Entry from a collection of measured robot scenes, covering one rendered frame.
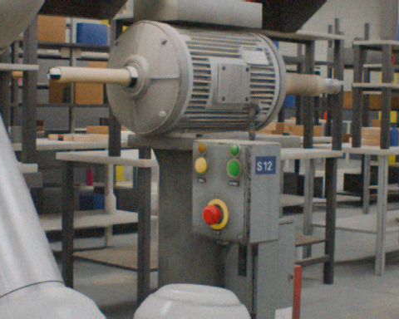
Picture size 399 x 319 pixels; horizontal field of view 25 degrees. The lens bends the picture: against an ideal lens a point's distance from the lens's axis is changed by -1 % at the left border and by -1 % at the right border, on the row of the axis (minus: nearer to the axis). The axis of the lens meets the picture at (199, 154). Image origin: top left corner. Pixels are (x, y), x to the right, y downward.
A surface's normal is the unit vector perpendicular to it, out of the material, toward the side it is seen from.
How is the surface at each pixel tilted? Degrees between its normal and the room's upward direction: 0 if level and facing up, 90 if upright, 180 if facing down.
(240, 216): 90
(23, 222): 55
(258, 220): 90
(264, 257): 90
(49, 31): 90
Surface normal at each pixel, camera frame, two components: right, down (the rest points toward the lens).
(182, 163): -0.68, 0.31
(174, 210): -0.71, 0.03
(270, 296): 0.70, 0.05
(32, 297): -0.07, -0.91
